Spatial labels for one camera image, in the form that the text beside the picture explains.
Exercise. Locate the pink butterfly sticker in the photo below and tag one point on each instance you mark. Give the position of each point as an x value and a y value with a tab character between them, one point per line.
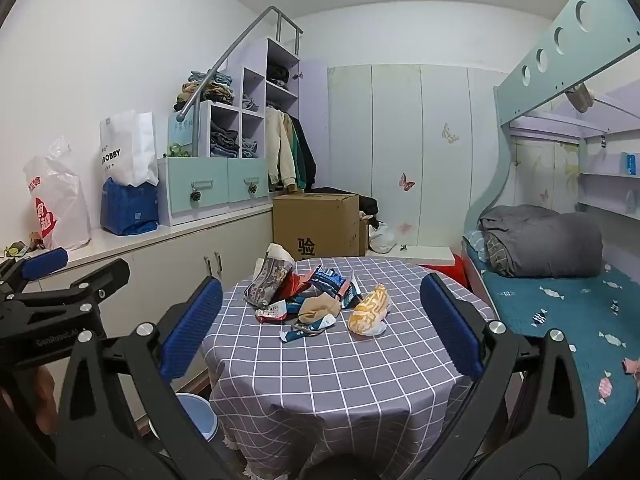
407	182

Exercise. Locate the small blue box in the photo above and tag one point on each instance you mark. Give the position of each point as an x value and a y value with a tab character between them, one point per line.
629	163

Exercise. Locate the grey printed paper bag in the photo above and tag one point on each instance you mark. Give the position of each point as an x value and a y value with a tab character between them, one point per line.
267	280

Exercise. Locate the white cubby shelf cabinet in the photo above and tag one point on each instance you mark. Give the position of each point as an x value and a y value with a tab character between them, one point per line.
205	130

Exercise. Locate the pile of black clothes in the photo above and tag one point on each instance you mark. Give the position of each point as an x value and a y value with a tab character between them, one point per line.
369	207

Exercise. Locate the yellow bread wrapper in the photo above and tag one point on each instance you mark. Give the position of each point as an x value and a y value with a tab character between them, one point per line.
370	310

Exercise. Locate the stack of folded clothes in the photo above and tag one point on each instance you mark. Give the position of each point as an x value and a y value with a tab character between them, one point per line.
210	90

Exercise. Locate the crumpled brown paper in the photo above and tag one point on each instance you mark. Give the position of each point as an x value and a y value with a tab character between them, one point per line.
315	308

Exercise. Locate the red plastic stool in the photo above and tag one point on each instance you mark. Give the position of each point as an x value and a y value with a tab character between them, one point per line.
447	270

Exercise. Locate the blue plastic bucket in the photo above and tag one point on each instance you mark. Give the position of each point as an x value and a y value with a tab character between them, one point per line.
197	415

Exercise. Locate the small white plastic bag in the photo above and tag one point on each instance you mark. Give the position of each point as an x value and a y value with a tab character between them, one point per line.
382	237

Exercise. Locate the folded black clothes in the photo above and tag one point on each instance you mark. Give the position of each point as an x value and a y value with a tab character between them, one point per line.
277	74

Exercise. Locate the white paper bag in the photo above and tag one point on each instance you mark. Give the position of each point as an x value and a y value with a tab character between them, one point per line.
125	150

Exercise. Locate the white plastic bag red print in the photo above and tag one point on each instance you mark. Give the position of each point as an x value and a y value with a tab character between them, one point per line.
60	200

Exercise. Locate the grey duvet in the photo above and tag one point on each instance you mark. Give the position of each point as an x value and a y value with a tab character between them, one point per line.
545	240

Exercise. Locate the small red and white packet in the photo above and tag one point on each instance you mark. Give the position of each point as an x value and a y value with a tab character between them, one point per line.
270	314

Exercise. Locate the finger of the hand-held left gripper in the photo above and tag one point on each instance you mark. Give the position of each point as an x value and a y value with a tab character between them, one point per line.
45	262
105	277

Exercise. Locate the person's left hand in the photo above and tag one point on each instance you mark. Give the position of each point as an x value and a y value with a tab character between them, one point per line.
42	390

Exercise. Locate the small green and brown clutter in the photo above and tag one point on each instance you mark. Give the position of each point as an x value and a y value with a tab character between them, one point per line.
20	248

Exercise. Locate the black and blue wrappers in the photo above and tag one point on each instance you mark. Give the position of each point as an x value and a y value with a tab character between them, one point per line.
327	280

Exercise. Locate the teal printed bed sheet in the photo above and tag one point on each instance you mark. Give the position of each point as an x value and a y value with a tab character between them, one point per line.
575	310

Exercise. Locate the brown cardboard box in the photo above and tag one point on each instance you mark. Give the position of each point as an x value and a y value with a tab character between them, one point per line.
315	225

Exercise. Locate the blue woven bag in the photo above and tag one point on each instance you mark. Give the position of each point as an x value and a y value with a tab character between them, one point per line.
130	210

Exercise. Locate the white board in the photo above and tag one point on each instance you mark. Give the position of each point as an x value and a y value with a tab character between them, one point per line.
425	255

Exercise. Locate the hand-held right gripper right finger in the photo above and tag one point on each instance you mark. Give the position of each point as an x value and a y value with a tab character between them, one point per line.
450	325

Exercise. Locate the grey metal handrail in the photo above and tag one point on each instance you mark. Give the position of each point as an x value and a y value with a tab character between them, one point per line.
235	42

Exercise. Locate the beige hanging jacket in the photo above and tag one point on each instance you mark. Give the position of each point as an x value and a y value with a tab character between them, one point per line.
279	150

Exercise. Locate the red snack packet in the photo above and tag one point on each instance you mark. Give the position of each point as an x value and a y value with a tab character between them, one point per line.
291	287

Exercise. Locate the table with checked grey tablecloth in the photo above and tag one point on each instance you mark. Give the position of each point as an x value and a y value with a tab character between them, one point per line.
320	385

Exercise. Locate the grey hanging bag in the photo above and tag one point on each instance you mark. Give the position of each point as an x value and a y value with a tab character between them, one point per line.
580	97

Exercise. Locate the small teal packet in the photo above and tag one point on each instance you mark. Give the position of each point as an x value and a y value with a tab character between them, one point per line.
300	333

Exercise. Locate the folded jeans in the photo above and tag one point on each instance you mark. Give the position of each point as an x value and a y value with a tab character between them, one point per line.
250	149
224	142

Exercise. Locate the black hanging jacket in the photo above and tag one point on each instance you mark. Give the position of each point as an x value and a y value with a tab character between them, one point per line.
309	155

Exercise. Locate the green hanging garment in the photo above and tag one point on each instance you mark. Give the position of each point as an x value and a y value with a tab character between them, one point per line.
298	155

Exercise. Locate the low white cabinet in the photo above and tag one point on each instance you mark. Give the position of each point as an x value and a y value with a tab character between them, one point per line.
165	260

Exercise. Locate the white wardrobe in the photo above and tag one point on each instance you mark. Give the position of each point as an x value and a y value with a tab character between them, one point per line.
390	125

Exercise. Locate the plaid pillow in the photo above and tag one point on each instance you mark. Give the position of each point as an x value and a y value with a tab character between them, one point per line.
497	255

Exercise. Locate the pale butterfly sticker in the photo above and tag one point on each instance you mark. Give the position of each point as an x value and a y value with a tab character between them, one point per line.
450	133

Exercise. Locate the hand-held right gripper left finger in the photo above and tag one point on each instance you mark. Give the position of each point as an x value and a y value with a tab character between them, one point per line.
192	330

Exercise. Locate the light teal storage box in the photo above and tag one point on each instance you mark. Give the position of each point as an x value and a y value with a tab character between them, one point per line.
182	127

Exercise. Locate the teal bunk bed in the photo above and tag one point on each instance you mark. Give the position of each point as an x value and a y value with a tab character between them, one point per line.
550	40

